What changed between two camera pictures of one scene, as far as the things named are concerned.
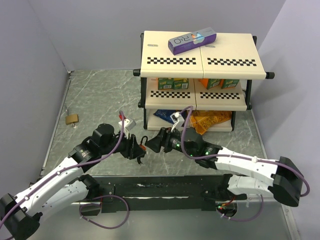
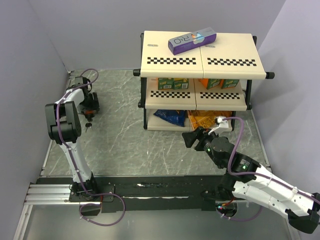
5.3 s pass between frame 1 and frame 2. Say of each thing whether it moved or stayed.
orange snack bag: stayed
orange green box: stayed
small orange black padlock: moved
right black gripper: moved
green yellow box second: stayed
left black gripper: moved
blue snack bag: stayed
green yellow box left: stayed
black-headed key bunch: moved
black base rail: stayed
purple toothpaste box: stayed
